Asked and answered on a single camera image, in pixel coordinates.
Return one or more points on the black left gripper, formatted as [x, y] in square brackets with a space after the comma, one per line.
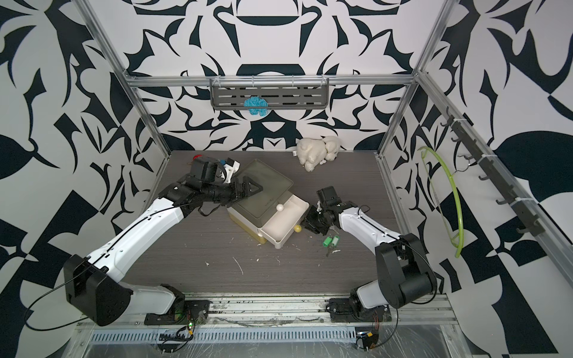
[246, 189]

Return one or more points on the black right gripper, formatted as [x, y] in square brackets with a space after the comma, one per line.
[309, 223]

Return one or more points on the three-drawer storage box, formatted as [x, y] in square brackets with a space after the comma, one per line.
[255, 211]

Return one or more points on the keys with green tag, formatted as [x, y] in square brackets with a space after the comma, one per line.
[327, 243]

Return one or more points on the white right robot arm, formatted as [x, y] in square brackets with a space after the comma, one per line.
[404, 274]

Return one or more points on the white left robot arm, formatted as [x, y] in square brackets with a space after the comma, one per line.
[94, 284]

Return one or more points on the white plush toy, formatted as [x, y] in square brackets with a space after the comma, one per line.
[312, 153]

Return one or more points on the teal crumpled cloth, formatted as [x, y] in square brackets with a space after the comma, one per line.
[256, 106]

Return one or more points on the green clothes hanger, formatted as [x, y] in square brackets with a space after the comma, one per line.
[449, 207]

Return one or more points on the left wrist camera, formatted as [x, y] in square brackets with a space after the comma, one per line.
[210, 170]

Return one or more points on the grey wall shelf rack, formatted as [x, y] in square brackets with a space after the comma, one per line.
[281, 92]

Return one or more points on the white cable duct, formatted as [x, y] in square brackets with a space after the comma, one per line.
[338, 334]

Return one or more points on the grey wall hook rail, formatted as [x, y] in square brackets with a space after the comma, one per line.
[480, 154]

